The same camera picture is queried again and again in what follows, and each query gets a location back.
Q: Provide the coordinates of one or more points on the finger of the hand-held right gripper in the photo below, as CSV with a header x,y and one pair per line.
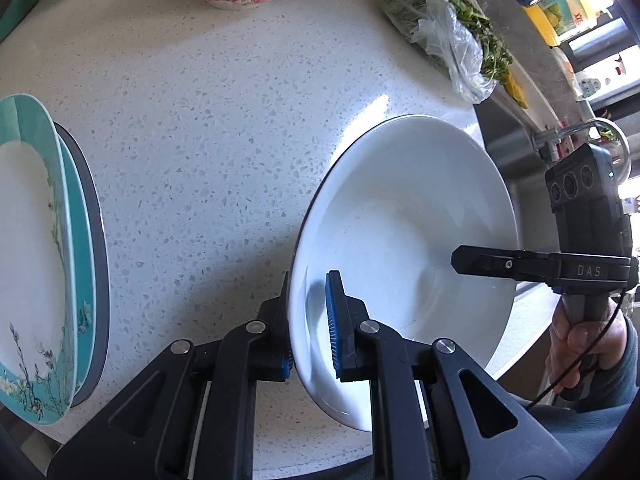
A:
x,y
490,262

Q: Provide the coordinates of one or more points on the large white bowl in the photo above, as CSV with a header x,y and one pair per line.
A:
x,y
400,210

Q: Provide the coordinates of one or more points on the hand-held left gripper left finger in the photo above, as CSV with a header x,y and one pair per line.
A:
x,y
270,352

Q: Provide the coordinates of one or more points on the stainless steel sink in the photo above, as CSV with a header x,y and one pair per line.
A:
x,y
505,130

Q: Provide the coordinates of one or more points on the person's right hand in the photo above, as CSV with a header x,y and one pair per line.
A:
x,y
582,345

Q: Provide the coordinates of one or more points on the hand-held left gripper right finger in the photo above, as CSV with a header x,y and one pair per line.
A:
x,y
334,330

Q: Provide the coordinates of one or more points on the chrome faucet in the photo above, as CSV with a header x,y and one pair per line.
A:
x,y
570,131

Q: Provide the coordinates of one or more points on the yellow dish soap bottle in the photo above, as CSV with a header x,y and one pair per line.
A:
x,y
555,17

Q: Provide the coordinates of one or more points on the grey gradient plate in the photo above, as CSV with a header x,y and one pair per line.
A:
x,y
102,280

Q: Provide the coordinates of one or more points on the plastic bag of greens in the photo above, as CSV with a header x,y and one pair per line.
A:
x,y
450,25

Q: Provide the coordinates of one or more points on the teal floral plate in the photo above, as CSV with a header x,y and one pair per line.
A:
x,y
82,280
25,260

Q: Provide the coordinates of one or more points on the white orange packet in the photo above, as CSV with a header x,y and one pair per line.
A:
x,y
567,67

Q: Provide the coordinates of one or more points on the person's right forearm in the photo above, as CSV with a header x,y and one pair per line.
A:
x,y
600,420

